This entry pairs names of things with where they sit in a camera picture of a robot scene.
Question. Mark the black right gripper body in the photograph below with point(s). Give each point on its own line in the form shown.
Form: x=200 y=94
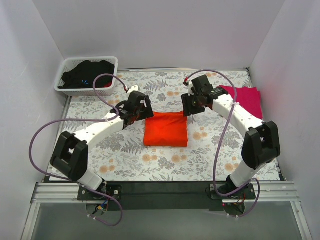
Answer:
x=189 y=105

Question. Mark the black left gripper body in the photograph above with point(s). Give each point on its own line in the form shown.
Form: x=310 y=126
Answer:
x=144 y=110

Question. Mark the orange t shirt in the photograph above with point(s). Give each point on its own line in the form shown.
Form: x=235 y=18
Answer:
x=166 y=129

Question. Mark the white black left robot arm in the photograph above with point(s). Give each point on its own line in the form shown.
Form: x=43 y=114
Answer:
x=71 y=152

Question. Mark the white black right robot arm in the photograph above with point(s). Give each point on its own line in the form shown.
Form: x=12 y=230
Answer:
x=261 y=143

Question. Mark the folded magenta t shirt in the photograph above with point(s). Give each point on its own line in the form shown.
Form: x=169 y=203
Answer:
x=250 y=99

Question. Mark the black t shirt in basket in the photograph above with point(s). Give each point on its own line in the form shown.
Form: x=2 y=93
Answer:
x=84 y=74

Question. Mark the white plastic laundry basket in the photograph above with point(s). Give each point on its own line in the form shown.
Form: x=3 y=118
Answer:
x=104 y=85

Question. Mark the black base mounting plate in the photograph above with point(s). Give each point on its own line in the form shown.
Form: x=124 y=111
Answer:
x=165 y=195

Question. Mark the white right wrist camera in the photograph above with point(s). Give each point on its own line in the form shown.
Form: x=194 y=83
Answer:
x=188 y=83

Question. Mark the aluminium frame rail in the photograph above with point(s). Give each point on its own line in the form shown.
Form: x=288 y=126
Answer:
x=62 y=192

